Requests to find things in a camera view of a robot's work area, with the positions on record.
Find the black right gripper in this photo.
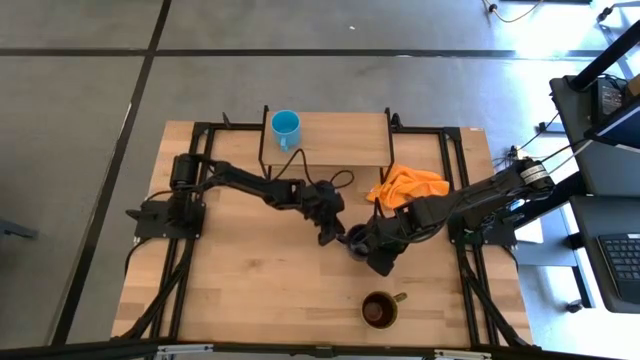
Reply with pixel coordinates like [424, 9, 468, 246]
[359, 197, 426, 278]

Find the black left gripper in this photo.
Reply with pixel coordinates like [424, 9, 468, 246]
[298, 178, 349, 247]

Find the black mug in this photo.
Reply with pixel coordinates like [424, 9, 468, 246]
[343, 223, 374, 262]

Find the large olive brown mug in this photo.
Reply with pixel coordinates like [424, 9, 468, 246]
[360, 290, 409, 330]

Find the small blue cup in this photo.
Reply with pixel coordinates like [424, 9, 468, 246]
[270, 109, 303, 153]

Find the wooden shelf with black legs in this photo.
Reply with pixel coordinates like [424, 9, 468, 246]
[257, 104, 397, 185]

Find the orange cloth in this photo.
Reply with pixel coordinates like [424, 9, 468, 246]
[366, 163, 451, 210]

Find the white paper sheet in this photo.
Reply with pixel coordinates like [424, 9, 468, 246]
[514, 219, 545, 246]

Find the dark grey desk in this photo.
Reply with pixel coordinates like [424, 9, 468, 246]
[549, 74, 640, 315]

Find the black keyboard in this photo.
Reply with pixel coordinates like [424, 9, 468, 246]
[596, 233, 640, 306]

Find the black electronics box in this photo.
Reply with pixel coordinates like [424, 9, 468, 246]
[592, 77, 626, 121]

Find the black monitor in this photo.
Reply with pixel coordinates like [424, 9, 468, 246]
[583, 97, 640, 151]

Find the grey chair base leg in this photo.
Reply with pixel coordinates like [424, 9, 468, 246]
[0, 219, 39, 242]

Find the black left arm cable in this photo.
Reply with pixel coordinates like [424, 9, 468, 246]
[273, 147, 356, 190]

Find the black floor cable with plug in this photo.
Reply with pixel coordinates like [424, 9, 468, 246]
[482, 0, 544, 24]

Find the black aluminium rig frame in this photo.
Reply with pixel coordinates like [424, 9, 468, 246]
[0, 112, 640, 360]

